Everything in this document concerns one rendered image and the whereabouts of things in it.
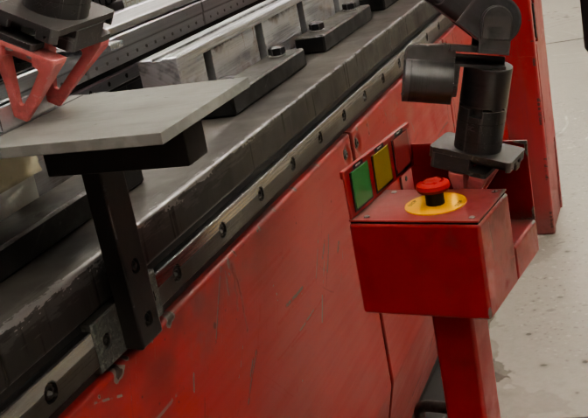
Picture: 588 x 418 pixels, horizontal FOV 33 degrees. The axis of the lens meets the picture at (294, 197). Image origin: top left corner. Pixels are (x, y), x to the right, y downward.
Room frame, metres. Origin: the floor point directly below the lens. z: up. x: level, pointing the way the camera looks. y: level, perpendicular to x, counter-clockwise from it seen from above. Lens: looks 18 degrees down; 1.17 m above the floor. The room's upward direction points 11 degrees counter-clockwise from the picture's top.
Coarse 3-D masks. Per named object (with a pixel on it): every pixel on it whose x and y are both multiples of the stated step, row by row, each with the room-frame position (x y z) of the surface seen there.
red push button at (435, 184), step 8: (416, 184) 1.10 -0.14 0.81; (424, 184) 1.08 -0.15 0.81; (432, 184) 1.08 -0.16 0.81; (440, 184) 1.08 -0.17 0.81; (448, 184) 1.08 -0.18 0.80; (424, 192) 1.08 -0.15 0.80; (432, 192) 1.07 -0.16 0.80; (440, 192) 1.07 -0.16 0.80; (432, 200) 1.08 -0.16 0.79; (440, 200) 1.08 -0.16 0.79
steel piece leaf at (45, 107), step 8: (24, 96) 0.90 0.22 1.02; (8, 104) 0.88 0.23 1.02; (40, 104) 0.92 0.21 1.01; (48, 104) 0.93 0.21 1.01; (0, 112) 0.86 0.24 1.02; (8, 112) 0.87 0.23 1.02; (40, 112) 0.92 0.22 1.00; (0, 120) 0.86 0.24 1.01; (8, 120) 0.87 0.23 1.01; (16, 120) 0.88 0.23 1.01; (0, 128) 0.88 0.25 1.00; (8, 128) 0.87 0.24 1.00
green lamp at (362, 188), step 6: (366, 162) 1.14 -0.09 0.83; (360, 168) 1.12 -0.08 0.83; (366, 168) 1.14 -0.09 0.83; (354, 174) 1.11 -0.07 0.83; (360, 174) 1.12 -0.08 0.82; (366, 174) 1.13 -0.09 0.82; (354, 180) 1.11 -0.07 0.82; (360, 180) 1.12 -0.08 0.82; (366, 180) 1.13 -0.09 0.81; (354, 186) 1.10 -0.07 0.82; (360, 186) 1.12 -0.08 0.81; (366, 186) 1.13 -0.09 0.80; (354, 192) 1.10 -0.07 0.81; (360, 192) 1.11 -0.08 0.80; (366, 192) 1.13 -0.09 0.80; (372, 192) 1.14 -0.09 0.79; (354, 198) 1.10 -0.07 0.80; (360, 198) 1.11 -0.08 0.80; (366, 198) 1.12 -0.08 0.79; (360, 204) 1.11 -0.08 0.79
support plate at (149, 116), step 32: (96, 96) 0.96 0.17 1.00; (128, 96) 0.93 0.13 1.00; (160, 96) 0.90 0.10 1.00; (192, 96) 0.87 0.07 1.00; (224, 96) 0.86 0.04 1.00; (32, 128) 0.86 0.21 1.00; (64, 128) 0.84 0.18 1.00; (96, 128) 0.81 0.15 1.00; (128, 128) 0.79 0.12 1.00; (160, 128) 0.76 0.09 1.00
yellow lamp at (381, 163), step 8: (376, 152) 1.17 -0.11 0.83; (384, 152) 1.18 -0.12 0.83; (376, 160) 1.16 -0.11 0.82; (384, 160) 1.18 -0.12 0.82; (376, 168) 1.16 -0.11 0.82; (384, 168) 1.18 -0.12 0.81; (376, 176) 1.16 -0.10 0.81; (384, 176) 1.17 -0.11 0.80; (392, 176) 1.19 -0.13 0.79; (384, 184) 1.17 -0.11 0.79
